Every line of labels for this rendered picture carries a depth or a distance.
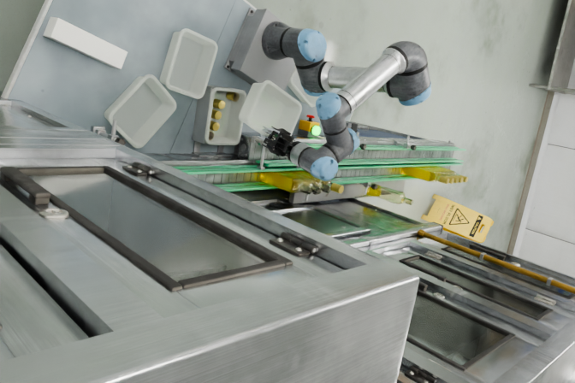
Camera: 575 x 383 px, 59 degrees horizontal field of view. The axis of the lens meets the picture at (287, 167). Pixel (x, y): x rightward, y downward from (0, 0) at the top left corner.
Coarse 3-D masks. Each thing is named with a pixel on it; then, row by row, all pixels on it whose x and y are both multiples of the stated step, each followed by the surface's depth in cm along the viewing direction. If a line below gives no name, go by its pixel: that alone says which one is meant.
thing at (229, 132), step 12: (216, 96) 204; (240, 96) 206; (216, 108) 205; (228, 108) 210; (240, 108) 206; (216, 120) 207; (228, 120) 211; (216, 132) 208; (228, 132) 211; (240, 132) 208; (216, 144) 201; (228, 144) 205
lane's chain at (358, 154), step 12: (372, 144) 269; (264, 156) 216; (276, 156) 221; (348, 156) 257; (360, 156) 264; (372, 156) 272; (384, 156) 280; (396, 156) 289; (408, 156) 298; (420, 156) 308; (432, 156) 319; (444, 156) 330
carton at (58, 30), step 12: (48, 24) 155; (60, 24) 152; (48, 36) 152; (60, 36) 153; (72, 36) 155; (84, 36) 158; (72, 48) 160; (84, 48) 159; (96, 48) 161; (108, 48) 164; (120, 48) 167; (108, 60) 165; (120, 60) 168
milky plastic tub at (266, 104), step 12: (252, 84) 178; (264, 84) 173; (252, 96) 176; (264, 96) 184; (276, 96) 185; (288, 96) 182; (252, 108) 172; (264, 108) 185; (276, 108) 189; (288, 108) 191; (300, 108) 188; (240, 120) 177; (252, 120) 182; (264, 120) 186; (276, 120) 191; (288, 120) 189; (264, 132) 178; (288, 132) 188
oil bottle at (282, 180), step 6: (264, 174) 214; (270, 174) 212; (276, 174) 209; (282, 174) 208; (288, 174) 210; (264, 180) 214; (270, 180) 212; (276, 180) 209; (282, 180) 207; (288, 180) 204; (294, 180) 203; (300, 180) 204; (276, 186) 210; (282, 186) 207; (288, 186) 204; (294, 186) 203; (294, 192) 204
